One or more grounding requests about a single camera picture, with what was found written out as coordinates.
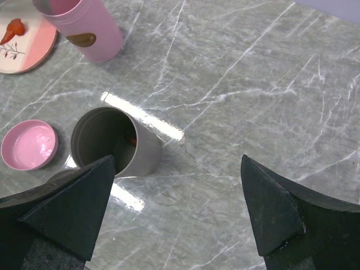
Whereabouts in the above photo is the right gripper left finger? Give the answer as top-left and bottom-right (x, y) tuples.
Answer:
(1, 155), (115, 269)

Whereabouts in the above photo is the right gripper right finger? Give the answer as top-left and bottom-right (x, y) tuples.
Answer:
(241, 155), (359, 269)

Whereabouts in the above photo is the grey container lid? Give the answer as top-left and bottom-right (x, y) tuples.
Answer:
(46, 169), (76, 186)

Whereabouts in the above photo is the pink container lid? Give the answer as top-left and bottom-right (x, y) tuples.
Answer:
(1, 119), (59, 171)

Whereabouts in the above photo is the grey cylindrical container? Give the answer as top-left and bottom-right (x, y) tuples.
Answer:
(70, 107), (162, 178)

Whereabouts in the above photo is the orange carrot piece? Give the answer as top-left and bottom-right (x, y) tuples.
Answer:
(1, 18), (26, 45)

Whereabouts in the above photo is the pink floral plate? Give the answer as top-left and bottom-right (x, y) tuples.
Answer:
(1, 1), (57, 74)

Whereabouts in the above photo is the pink cylindrical container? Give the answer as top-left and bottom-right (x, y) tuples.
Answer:
(33, 0), (124, 62)

